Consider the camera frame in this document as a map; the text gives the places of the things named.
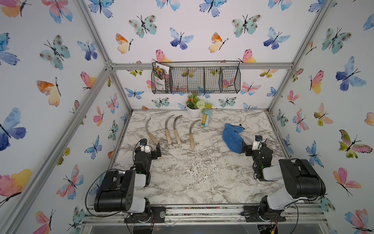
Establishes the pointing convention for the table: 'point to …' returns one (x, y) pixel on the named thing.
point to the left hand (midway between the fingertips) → (151, 142)
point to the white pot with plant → (194, 106)
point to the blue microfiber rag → (232, 138)
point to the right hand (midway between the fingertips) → (253, 139)
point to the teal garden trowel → (207, 112)
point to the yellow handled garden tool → (203, 120)
